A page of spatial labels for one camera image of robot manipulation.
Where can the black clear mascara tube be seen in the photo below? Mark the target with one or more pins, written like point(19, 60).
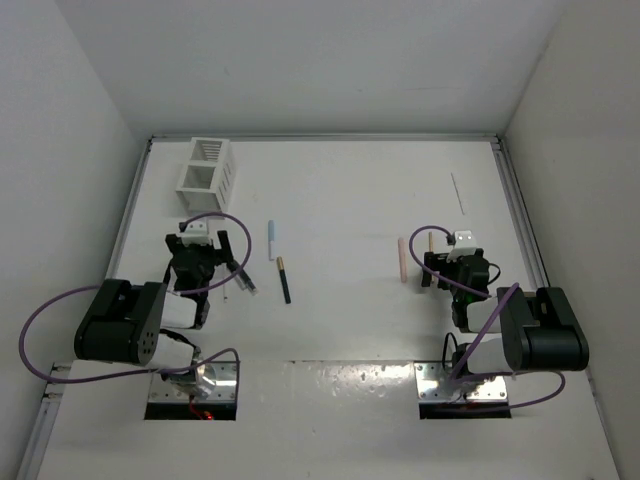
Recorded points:
point(244, 281)

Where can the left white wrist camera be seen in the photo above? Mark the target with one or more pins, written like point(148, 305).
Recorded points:
point(195, 233)

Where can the light blue white pen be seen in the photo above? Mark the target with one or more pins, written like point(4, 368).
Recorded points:
point(271, 240)

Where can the dark green gold pencil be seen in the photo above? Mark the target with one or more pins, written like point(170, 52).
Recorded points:
point(283, 280)

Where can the white slotted organizer box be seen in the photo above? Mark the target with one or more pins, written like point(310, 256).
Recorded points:
point(207, 176)

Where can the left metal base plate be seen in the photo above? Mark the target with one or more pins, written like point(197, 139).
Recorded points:
point(214, 383)

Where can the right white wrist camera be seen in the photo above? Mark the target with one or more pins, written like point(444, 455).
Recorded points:
point(462, 243)

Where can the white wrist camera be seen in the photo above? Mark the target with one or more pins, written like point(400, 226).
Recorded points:
point(462, 243)
point(195, 233)

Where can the pink makeup stick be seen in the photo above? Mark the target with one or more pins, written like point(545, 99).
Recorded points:
point(401, 245)

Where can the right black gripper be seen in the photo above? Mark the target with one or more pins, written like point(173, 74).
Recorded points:
point(438, 263)

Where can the metal base plate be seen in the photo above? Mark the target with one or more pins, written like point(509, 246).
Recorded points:
point(214, 383)
point(435, 388)

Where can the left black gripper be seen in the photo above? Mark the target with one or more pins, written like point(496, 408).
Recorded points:
point(222, 254)

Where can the thin white stick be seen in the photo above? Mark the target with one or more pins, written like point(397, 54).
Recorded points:
point(458, 194)

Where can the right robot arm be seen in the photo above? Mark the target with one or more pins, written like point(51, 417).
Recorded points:
point(516, 331)

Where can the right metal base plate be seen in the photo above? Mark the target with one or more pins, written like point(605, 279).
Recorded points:
point(435, 388)

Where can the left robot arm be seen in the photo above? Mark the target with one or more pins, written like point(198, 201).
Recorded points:
point(142, 324)

